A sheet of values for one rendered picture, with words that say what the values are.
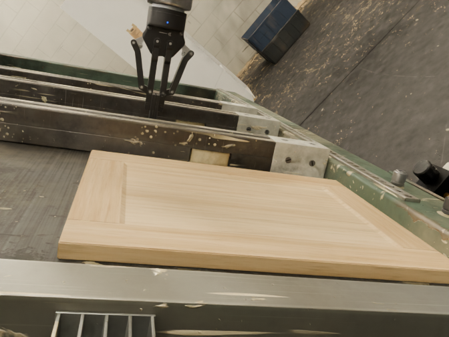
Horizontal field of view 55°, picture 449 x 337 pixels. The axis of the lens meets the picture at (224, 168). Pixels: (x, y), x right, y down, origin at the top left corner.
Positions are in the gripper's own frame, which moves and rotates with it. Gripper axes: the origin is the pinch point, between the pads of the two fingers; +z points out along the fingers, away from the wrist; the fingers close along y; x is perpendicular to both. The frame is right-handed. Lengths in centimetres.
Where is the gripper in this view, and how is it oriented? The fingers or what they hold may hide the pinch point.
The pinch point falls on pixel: (153, 110)
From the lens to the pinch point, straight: 91.4
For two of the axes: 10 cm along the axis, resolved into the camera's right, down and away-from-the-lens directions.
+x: 2.0, 2.9, -9.4
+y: -9.6, -1.2, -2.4
